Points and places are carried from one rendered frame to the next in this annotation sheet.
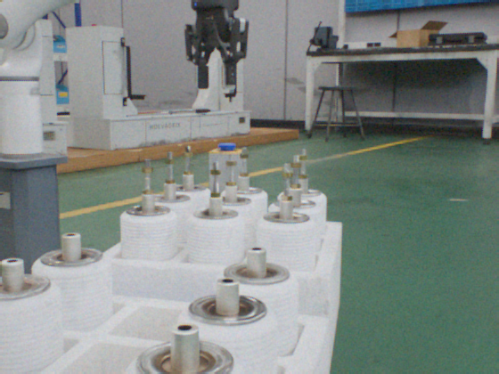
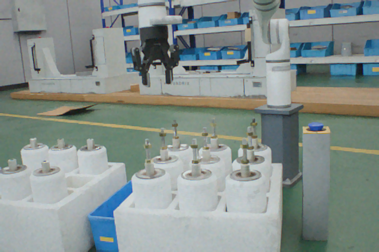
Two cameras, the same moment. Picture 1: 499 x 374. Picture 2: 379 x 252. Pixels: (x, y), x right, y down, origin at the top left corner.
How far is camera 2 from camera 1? 1.50 m
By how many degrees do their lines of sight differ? 90
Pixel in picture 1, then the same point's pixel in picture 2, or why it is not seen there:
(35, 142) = (274, 99)
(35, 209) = (267, 138)
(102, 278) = (82, 158)
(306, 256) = (136, 199)
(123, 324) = (83, 178)
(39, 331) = (51, 161)
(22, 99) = (268, 73)
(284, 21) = not seen: outside the picture
